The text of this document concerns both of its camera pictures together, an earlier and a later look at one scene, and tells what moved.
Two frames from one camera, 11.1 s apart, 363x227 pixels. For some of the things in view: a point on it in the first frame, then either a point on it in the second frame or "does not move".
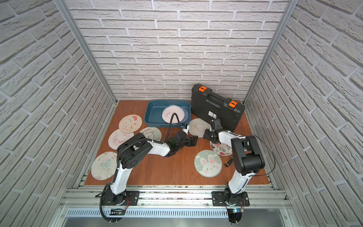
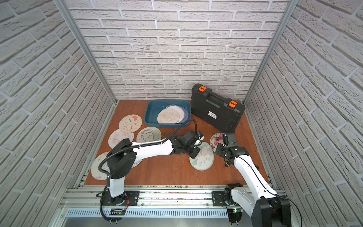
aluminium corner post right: [291, 7] does not move
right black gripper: [207, 134] -> [218, 151]
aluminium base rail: [265, 202] does not move
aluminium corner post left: [84, 44] does not move
